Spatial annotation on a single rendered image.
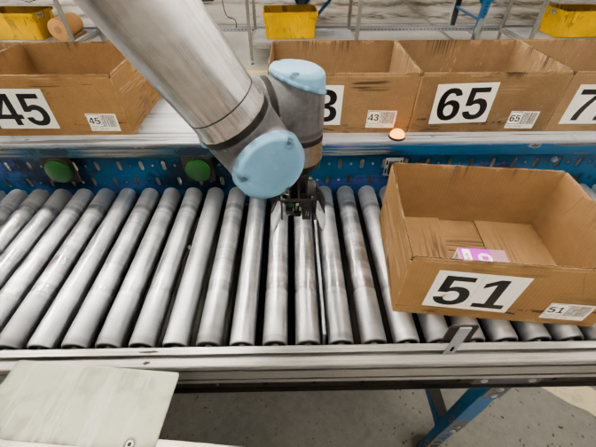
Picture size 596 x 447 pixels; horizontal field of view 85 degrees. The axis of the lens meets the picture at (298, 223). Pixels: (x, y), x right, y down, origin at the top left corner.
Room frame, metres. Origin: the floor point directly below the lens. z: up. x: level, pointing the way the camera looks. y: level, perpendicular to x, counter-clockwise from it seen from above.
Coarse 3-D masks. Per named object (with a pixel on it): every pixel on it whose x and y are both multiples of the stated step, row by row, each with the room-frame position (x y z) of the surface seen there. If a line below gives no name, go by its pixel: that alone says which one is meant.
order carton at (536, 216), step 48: (432, 192) 0.64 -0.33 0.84; (480, 192) 0.63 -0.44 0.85; (528, 192) 0.62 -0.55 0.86; (576, 192) 0.56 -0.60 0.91; (384, 240) 0.54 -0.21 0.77; (432, 240) 0.55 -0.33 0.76; (480, 240) 0.56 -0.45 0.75; (528, 240) 0.55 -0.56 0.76; (576, 240) 0.48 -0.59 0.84; (528, 288) 0.34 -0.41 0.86; (576, 288) 0.34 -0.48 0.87
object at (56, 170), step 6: (48, 162) 0.77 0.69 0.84; (54, 162) 0.77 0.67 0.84; (60, 162) 0.77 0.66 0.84; (48, 168) 0.76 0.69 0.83; (54, 168) 0.76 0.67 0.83; (60, 168) 0.77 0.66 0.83; (66, 168) 0.77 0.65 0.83; (48, 174) 0.77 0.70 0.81; (54, 174) 0.76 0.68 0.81; (60, 174) 0.76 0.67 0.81; (66, 174) 0.76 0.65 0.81; (72, 174) 0.77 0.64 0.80; (60, 180) 0.76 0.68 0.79; (66, 180) 0.77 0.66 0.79
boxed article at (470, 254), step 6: (456, 252) 0.49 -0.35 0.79; (462, 252) 0.48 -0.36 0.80; (468, 252) 0.48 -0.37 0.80; (474, 252) 0.48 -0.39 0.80; (480, 252) 0.48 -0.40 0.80; (486, 252) 0.48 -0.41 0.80; (492, 252) 0.48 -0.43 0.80; (498, 252) 0.48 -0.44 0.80; (504, 252) 0.48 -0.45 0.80; (456, 258) 0.48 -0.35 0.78; (462, 258) 0.46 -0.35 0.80; (468, 258) 0.46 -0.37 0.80; (474, 258) 0.46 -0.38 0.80; (480, 258) 0.46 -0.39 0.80; (486, 258) 0.46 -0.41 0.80; (492, 258) 0.46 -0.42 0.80; (498, 258) 0.46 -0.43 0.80; (504, 258) 0.46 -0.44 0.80
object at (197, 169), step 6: (192, 162) 0.77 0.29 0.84; (198, 162) 0.77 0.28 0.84; (204, 162) 0.78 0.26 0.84; (186, 168) 0.77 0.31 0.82; (192, 168) 0.77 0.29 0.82; (198, 168) 0.77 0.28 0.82; (204, 168) 0.77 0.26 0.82; (192, 174) 0.77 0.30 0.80; (198, 174) 0.77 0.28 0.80; (204, 174) 0.77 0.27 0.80; (198, 180) 0.77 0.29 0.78; (204, 180) 0.78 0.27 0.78
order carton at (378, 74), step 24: (288, 48) 1.14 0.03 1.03; (312, 48) 1.14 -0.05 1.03; (336, 48) 1.14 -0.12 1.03; (360, 48) 1.15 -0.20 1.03; (384, 48) 1.15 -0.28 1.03; (336, 72) 1.14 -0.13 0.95; (360, 72) 1.14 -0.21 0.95; (384, 72) 1.15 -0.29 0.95; (408, 72) 0.86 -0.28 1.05; (360, 96) 0.86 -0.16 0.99; (384, 96) 0.86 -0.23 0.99; (408, 96) 0.86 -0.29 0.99; (360, 120) 0.86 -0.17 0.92; (408, 120) 0.86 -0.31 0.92
